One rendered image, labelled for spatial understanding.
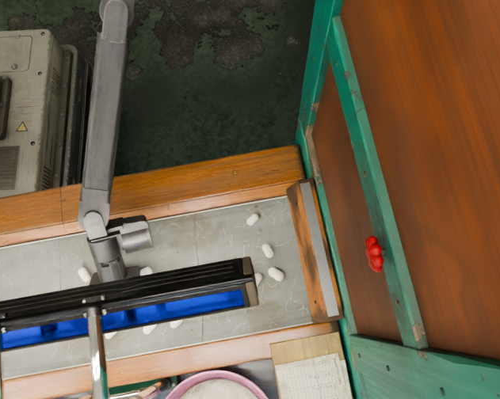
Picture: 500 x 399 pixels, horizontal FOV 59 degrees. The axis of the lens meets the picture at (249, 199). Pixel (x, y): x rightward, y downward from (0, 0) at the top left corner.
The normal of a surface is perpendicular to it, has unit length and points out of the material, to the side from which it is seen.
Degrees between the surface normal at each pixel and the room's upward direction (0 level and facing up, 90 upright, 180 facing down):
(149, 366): 0
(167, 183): 0
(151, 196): 0
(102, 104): 37
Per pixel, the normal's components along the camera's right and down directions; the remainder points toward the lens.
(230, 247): -0.04, -0.25
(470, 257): -0.98, 0.18
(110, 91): 0.32, 0.33
